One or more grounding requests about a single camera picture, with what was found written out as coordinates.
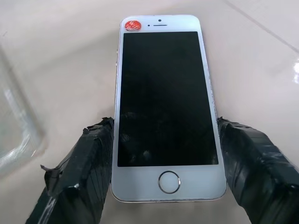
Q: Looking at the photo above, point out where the clear plastic container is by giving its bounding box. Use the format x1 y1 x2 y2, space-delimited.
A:
0 44 46 175

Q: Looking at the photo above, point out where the white smartphone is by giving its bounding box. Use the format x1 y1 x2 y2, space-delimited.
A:
110 14 228 203

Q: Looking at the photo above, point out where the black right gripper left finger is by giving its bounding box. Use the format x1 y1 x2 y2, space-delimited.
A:
25 116 115 224

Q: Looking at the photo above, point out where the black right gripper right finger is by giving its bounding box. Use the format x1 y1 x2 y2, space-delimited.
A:
216 116 299 224

